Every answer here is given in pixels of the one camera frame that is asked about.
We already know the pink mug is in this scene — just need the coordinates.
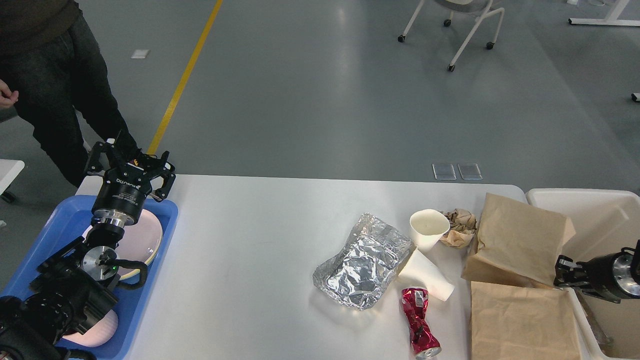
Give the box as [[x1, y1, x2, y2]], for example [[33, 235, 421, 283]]
[[62, 310, 119, 347]]

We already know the white paper on floor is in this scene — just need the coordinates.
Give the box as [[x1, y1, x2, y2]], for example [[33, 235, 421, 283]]
[[130, 48, 150, 60]]

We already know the upright white paper cup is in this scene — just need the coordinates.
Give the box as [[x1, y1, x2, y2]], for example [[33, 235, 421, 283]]
[[409, 209, 451, 252]]

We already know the crushed red can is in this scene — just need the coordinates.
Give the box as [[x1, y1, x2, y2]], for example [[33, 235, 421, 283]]
[[400, 287, 442, 360]]

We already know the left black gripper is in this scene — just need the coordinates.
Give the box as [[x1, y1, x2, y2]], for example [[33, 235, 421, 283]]
[[84, 131, 176, 227]]

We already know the blue plastic tray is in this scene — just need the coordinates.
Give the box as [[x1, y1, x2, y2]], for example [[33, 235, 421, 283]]
[[1, 194, 179, 360]]

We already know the brown paper bag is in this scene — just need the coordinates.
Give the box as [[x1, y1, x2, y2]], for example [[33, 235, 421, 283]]
[[461, 193, 576, 289], [470, 281, 583, 360]]

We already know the left clear floor plate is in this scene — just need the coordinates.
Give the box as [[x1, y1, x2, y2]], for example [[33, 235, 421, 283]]
[[432, 162, 457, 182]]

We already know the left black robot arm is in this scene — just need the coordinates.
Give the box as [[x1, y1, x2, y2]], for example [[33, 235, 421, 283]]
[[1, 138, 176, 360]]

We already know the pink plate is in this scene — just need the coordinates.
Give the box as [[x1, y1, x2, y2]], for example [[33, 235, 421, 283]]
[[80, 209, 163, 281]]

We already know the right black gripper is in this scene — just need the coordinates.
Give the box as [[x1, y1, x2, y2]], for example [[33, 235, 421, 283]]
[[553, 250, 640, 304]]

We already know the white chair top right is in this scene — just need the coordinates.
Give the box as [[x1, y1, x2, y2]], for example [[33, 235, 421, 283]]
[[397, 0, 506, 72]]

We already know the white side table left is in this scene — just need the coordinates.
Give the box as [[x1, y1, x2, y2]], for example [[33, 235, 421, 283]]
[[0, 159, 25, 204]]

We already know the crumpled aluminium foil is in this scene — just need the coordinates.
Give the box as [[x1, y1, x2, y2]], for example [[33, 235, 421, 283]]
[[311, 212, 416, 312]]

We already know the lying white paper cup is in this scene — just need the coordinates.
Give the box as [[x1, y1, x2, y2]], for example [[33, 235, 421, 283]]
[[397, 249, 455, 302]]

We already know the white table frame corner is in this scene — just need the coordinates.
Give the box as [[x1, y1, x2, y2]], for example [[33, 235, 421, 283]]
[[567, 0, 640, 28]]

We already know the crumpled brown paper ball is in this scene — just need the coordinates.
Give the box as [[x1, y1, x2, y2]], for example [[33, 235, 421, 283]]
[[439, 208, 478, 249]]

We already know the white plastic bin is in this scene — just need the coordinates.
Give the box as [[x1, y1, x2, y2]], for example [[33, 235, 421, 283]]
[[526, 188, 640, 360]]

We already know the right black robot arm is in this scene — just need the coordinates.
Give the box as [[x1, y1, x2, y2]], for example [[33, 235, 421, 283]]
[[553, 241, 640, 304]]

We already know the person in dark clothes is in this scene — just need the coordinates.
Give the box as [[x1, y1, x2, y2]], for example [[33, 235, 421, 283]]
[[0, 0, 153, 187]]

